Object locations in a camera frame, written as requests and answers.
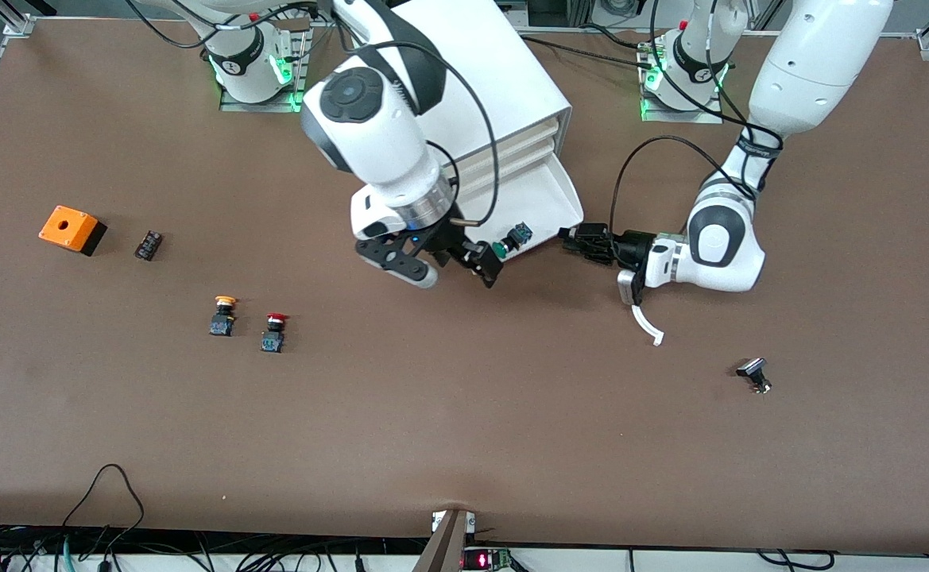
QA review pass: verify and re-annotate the green push button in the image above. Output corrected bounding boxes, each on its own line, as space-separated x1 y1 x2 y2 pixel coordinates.
492 222 533 260

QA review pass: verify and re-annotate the red push button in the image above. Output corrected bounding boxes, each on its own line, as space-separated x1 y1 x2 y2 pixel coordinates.
261 313 289 354

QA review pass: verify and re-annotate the yellow push button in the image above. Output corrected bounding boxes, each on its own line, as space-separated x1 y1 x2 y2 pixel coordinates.
209 296 238 338

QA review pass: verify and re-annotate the white semicircular plastic clamp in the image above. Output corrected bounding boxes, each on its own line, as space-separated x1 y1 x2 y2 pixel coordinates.
631 304 664 347

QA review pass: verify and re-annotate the small red LED device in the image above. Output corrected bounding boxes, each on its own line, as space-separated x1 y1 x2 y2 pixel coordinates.
463 547 514 571

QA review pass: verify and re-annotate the black rectangular lens switch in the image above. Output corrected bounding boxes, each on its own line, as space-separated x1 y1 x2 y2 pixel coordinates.
735 357 772 395

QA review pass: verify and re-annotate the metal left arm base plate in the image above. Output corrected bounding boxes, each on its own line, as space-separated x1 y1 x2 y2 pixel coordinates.
641 48 726 125

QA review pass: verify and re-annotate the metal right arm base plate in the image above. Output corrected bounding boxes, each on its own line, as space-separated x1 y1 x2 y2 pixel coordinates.
219 32 308 114

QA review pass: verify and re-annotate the black power cable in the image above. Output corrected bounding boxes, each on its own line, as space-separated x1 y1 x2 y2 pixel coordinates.
516 32 660 72

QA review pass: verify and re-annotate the brown camera mount bar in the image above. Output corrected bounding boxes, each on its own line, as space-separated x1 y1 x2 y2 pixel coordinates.
412 508 474 572

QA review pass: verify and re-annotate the orange button enclosure box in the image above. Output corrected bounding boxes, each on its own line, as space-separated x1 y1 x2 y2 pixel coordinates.
38 205 108 257

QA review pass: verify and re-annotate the thin black looped cable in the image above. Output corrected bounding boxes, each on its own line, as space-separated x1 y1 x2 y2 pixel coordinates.
61 464 145 557

